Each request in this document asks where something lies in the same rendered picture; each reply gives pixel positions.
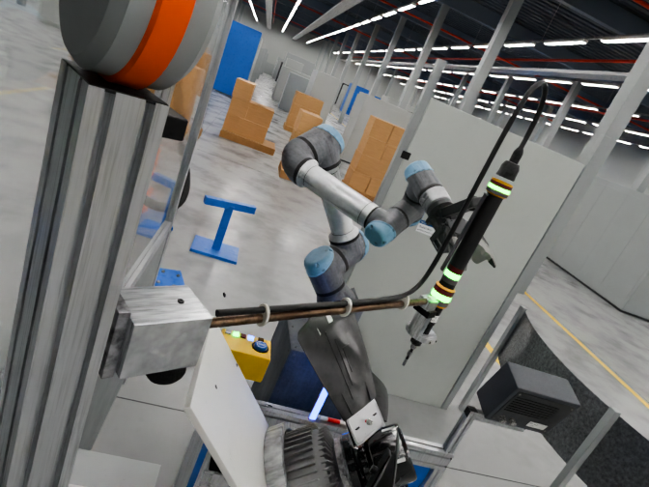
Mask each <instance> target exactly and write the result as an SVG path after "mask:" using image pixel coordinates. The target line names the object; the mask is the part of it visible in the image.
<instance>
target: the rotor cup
mask: <svg viewBox="0 0 649 487"><path fill-rule="evenodd" d="M392 426H395V428H392V429H389V430H386V431H383V432H382V431H381V430H382V429H386V428H389V427H392ZM396 429H397V431H398V434H399V440H400V448H399V455H398V459H401V458H404V457H405V458H406V461H405V462H401V463H398V464H397V465H398V467H397V473H396V479H395V485H394V487H398V486H401V485H404V484H407V483H410V482H413V481H415V480H416V479H417V475H416V472H415V469H414V466H413V463H412V461H411V458H410V455H409V450H408V447H407V444H406V441H405V438H404V435H403V432H402V429H401V427H400V424H399V423H393V424H390V425H387V426H384V427H382V428H380V429H379V430H378V431H377V432H375V433H374V434H373V435H372V436H371V437H370V438H368V439H367V440H366V441H365V442H364V443H363V444H361V445H356V446H354V445H353V442H352V439H351V436H350V433H349V432H347V433H344V434H342V446H343V451H344V455H345V460H346V464H347V468H348V471H349V475H350V478H351V481H352V484H353V487H365V486H366V484H367V483H368V481H369V479H370V477H371V476H372V473H370V469H371V467H372V466H373V465H375V466H377V465H378V463H379V462H380V460H381V458H382V456H383V454H384V453H385V451H386V450H387V448H389V449H390V451H391V455H392V454H393V453H394V452H395V446H396Z"/></svg>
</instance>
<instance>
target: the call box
mask: <svg viewBox="0 0 649 487"><path fill-rule="evenodd" d="M225 331H226V329H222V331H221V332H222V334H223V336H224V338H225V340H226V342H227V344H228V346H229V348H230V350H231V352H232V354H233V356H234V358H235V360H236V362H237V364H238V366H239V368H240V370H241V372H242V374H243V376H244V378H245V379H247V380H251V381H255V382H259V383H260V382H261V381H262V380H263V378H264V375H265V373H266V371H267V368H268V364H269V362H270V341H267V340H265V339H264V342H265V343H267V346H268V347H267V349H266V350H265V351H263V352H262V351H259V350H257V349H256V348H255V347H254V344H255V342H256V341H257V340H258V337H254V340H253V341H251V340H248V335H246V339H244V338H240V334H239V337H237V336H234V335H233V331H232V333H231V335H230V334H227V333H225Z"/></svg>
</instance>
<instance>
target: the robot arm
mask: <svg viewBox="0 0 649 487"><path fill-rule="evenodd" d="M344 147H345V144H344V140H343V137H342V135H341V134H340V132H339V131H338V130H337V129H335V128H334V127H333V126H331V125H328V124H321V125H319V126H317V127H313V128H311V129H310V130H308V131H307V132H305V133H304V134H302V135H300V136H298V137H296V138H294V139H292V140H291V141H289V142H288V143H287V144H286V146H285V147H284V149H283V152H282V157H281V161H282V166H283V169H284V172H285V173H286V175H287V176H288V178H289V179H290V180H291V181H292V182H293V183H294V184H296V185H297V186H299V187H306V188H308V189H309V190H311V191H312V192H314V193H315V194H317V195H318V196H319V197H321V198H322V201H323V205H324V211H325V214H326V217H327V221H328V224H329V228H330V231H331V232H330V233H329V235H328V238H329V242H330V245H322V246H319V247H318V248H315V249H313V250H312V251H311V252H309V253H308V254H307V256H306V257H305V259H304V268H305V270H306V274H307V275H308V277H309V279H310V281H311V284H312V286H313V288H314V291H315V293H316V295H317V302H323V301H340V300H341V299H343V298H349V299H351V300H356V297H355V294H354V292H353V291H352V290H351V289H350V288H349V286H348V285H347V284H346V283H345V281H344V278H343V274H344V273H345V272H346V271H348V270H349V269H350V268H351V267H352V266H354V265H355V264H356V263H357V262H359V261H361V260H362V259H363V258H364V256H365V255H366V254H367V253H368V251H369V242H368V240H369V241H370V244H372V245H374V246H377V247H382V246H385V245H386V244H389V243H390V242H392V241H393V240H394V239H395V238H396V237H397V236H398V235H399V234H400V233H402V232H403V231H404V230H405V229H407V228H408V227H411V226H415V225H417V224H418V223H419V222H420V220H421V219H422V218H423V216H424V214H425V213H426V214H427V216H428V218H427V219H426V221H425V222H426V223H427V225H432V226H433V227H434V229H435V232H434V234H433V235H432V236H431V238H430V240H431V242H432V244H433V246H434V248H435V249H436V251H437V252H438V251H439V249H440V248H441V246H442V244H443V242H444V240H445V238H446V236H447V235H448V233H449V231H450V229H451V227H452V225H453V223H454V221H455V219H456V218H457V217H456V215H458V214H459V212H460V210H461V208H462V206H463V204H464V202H465V201H466V199H465V200H462V201H459V202H457V203H454V204H453V203H452V201H451V198H450V196H449V195H448V193H447V192H446V190H445V188H444V187H443V186H442V184H441V182H440V181H439V179H438V178H437V175H436V174H435V172H434V169H432V168H431V166H430V165H429V164H428V162H427V161H425V160H417V161H415V162H413V163H411V164H410V165H409V166H408V167H407V168H406V170H405V173H404V174H405V178H406V181H407V182H408V186H407V188H406V191H405V194H404V196H403V198H402V199H401V200H400V201H399V202H397V203H396V204H395V205H393V206H392V207H391V208H389V209H388V210H387V211H386V210H384V209H382V208H381V207H379V206H378V205H376V204H375V203H373V202H372V201H370V200H369V199H367V198H366V197H364V196H363V195H361V194H360V193H358V192H357V191H355V190H354V189H352V188H351V187H349V186H347V185H346V184H344V183H343V182H342V180H341V176H340V172H339V166H340V165H341V163H342V162H341V159H340V154H341V153H342V152H343V150H344ZM353 221H355V222H356V223H357V224H359V225H360V226H362V227H363V228H365V231H364V232H365V236H364V233H363V232H362V231H361V230H359V229H358V228H357V227H356V226H353ZM466 223H467V220H465V219H464V218H462V220H461V222H460V224H459V225H458V227H457V229H456V231H455V233H454V235H453V237H452V238H451V240H450V242H449V244H448V246H447V247H446V248H445V250H444V252H443V253H449V252H450V250H451V249H452V247H453V245H454V244H455V242H456V240H457V239H458V238H459V236H460V234H461V233H462V231H463V229H464V227H465V226H466ZM485 260H488V262H489V263H490V264H491V265H492V266H493V267H494V268H495V267H496V263H495V260H494V256H493V253H492V251H491V249H490V247H489V244H488V243H487V241H486V239H485V238H484V236H483V237H482V239H481V241H480V243H479V244H478V246H477V247H476V249H475V251H474V253H473V255H472V261H473V262H474V263H475V264H479V263H481V262H483V261H485Z"/></svg>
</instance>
